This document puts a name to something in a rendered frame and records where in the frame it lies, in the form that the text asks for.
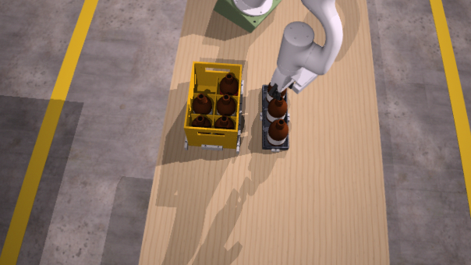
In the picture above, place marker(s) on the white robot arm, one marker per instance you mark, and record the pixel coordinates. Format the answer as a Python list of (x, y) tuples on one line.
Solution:
[(299, 56)]

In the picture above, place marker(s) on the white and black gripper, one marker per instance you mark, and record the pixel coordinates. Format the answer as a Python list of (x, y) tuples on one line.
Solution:
[(281, 81)]

